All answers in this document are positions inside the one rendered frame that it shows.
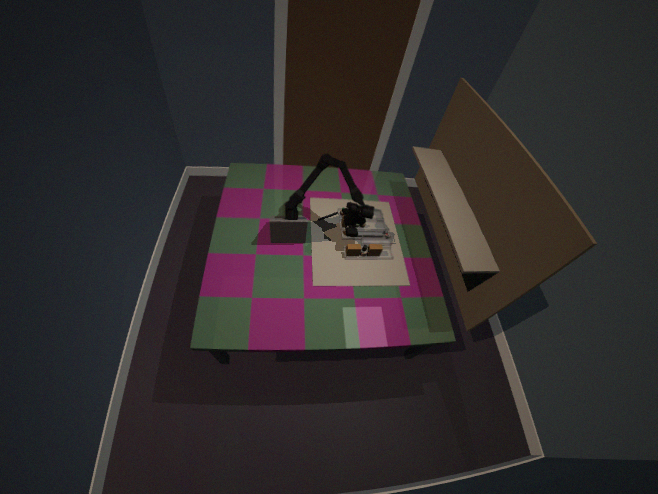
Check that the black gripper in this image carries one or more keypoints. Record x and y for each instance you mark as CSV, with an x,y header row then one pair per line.
x,y
349,221

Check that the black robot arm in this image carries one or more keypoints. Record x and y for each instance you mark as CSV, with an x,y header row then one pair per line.
x,y
367,211

